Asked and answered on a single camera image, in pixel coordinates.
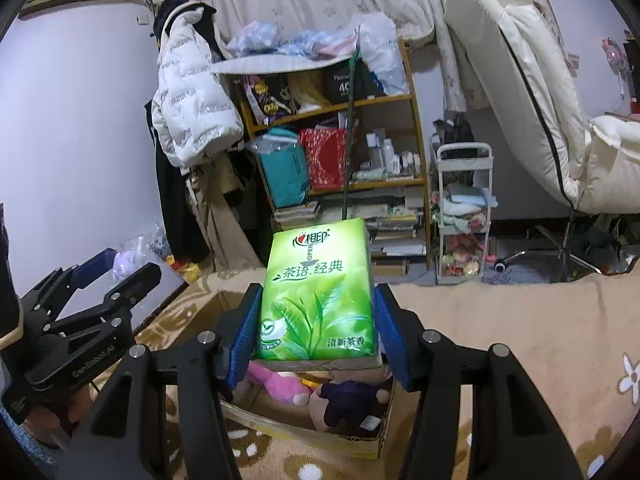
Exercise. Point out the cardboard box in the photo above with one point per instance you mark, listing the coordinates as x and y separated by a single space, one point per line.
310 419

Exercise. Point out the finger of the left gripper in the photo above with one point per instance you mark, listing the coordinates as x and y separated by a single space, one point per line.
113 313
47 299

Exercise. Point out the purple haired doll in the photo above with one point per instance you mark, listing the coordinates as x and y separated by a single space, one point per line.
352 403

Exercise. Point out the pink bear plush toy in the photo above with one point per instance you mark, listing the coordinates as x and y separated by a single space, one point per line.
285 388

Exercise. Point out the white puffer jacket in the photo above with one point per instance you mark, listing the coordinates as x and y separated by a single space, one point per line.
191 110

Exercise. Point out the cream folded mattress chair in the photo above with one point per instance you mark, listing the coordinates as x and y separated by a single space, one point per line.
589 164

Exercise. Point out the white rolling cart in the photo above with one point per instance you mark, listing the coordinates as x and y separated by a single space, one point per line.
464 201

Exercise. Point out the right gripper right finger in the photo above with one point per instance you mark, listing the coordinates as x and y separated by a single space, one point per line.
514 433

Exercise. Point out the teal bag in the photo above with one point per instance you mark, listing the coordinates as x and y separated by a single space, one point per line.
283 162

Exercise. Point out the red gift bag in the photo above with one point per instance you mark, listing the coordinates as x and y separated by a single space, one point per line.
325 149

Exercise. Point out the black box with 40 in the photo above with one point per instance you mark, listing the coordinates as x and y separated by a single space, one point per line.
338 86

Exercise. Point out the white plastic bag on shelf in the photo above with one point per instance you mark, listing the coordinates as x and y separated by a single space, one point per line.
379 49

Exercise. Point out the wooden bookshelf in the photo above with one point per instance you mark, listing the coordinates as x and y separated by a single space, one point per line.
389 186

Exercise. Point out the small purple plush toy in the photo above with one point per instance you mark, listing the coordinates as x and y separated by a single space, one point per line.
126 263

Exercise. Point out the green tissue pack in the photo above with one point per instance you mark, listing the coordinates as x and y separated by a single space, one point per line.
317 298

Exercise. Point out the black hanging coat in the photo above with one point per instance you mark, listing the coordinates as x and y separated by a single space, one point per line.
184 236

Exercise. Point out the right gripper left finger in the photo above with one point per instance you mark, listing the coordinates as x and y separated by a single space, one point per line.
123 435

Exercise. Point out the green broom stick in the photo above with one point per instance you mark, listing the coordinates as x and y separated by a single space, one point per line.
353 64

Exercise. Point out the plastic bag with toys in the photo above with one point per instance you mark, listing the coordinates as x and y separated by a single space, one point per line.
154 247

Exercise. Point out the beige patterned blanket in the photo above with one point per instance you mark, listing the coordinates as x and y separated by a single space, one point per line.
578 341

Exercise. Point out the stack of books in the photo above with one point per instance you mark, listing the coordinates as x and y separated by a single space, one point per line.
295 216

